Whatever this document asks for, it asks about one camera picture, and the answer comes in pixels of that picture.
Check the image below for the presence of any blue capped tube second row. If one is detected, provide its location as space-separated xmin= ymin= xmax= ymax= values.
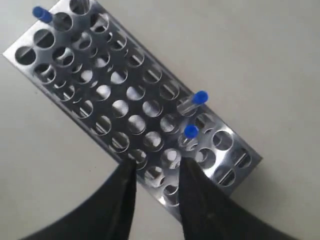
xmin=177 ymin=124 xmax=199 ymax=149

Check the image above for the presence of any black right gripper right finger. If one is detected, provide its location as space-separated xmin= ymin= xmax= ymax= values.
xmin=177 ymin=157 xmax=320 ymax=240

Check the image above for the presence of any blue capped tube back row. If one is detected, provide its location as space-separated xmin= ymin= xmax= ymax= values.
xmin=176 ymin=90 xmax=209 ymax=116

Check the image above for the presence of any stainless steel test tube rack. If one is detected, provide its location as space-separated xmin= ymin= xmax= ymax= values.
xmin=3 ymin=0 xmax=262 ymax=211

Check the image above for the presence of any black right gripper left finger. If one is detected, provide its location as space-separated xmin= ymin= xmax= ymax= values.
xmin=26 ymin=159 xmax=137 ymax=240

